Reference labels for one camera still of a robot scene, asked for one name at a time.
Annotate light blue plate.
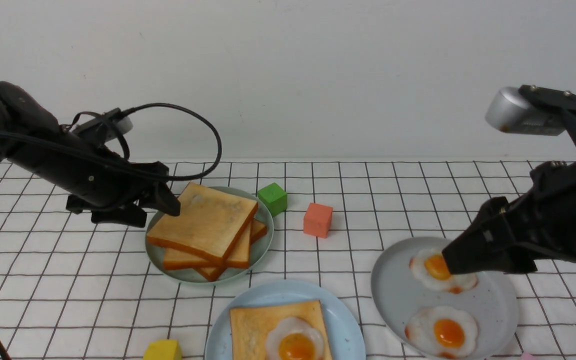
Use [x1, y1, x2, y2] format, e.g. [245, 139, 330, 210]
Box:
[204, 279, 367, 360]

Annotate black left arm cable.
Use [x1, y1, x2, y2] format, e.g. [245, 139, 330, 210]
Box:
[60, 103, 223, 182]

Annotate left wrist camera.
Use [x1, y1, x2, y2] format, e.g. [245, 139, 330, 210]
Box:
[69, 108, 133, 146]

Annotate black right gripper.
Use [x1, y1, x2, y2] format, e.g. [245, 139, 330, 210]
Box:
[442, 161, 576, 275]

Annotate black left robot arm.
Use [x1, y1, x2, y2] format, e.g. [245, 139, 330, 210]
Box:
[0, 81, 181, 228]

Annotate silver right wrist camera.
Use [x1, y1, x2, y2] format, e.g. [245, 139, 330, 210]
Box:
[485, 85, 576, 137]

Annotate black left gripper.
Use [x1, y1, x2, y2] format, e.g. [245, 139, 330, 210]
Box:
[7, 128, 181, 228]

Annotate fried egg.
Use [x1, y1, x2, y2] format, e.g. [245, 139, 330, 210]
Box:
[265, 317, 325, 360]
[404, 305, 479, 359]
[408, 248, 479, 294]

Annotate white grid tablecloth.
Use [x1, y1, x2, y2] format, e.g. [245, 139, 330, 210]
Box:
[0, 161, 576, 360]

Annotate green plate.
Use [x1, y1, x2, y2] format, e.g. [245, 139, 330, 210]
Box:
[144, 186, 275, 286]

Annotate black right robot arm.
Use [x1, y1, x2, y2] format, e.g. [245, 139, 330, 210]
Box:
[442, 111, 576, 275]

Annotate salmon cube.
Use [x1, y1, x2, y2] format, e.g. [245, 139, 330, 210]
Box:
[302, 202, 333, 239]

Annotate green cube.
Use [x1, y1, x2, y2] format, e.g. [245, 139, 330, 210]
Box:
[257, 182, 288, 217]

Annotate yellow cube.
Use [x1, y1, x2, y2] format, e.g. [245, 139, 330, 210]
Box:
[142, 339, 183, 360]

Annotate grey plate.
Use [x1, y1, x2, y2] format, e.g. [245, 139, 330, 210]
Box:
[371, 237, 519, 360]

